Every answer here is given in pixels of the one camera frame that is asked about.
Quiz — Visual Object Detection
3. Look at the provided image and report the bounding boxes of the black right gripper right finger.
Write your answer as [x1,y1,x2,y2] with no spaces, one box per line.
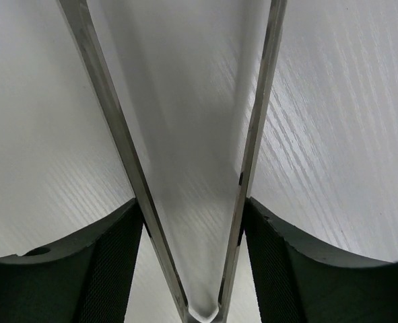
[242,198,398,322]

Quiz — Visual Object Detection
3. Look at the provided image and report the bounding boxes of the stainless steel tongs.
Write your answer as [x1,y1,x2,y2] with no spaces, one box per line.
[58,1,287,322]

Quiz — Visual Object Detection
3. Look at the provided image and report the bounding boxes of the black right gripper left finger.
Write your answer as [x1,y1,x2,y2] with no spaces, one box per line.
[0,199,143,322]

